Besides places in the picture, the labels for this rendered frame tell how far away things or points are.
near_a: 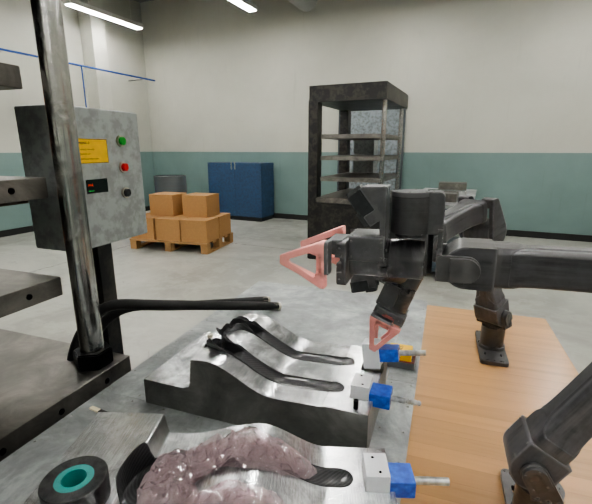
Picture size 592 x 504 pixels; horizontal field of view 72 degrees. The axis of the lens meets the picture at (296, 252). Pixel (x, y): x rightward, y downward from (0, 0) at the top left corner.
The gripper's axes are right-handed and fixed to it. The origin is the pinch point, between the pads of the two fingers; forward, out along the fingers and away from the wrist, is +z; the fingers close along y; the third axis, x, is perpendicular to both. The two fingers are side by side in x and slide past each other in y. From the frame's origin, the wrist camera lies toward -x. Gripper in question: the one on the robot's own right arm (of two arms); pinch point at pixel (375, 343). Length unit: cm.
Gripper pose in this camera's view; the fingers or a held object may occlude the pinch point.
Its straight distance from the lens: 93.7
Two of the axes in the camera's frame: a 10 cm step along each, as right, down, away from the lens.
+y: -3.3, 0.6, -9.4
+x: 8.6, 4.2, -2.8
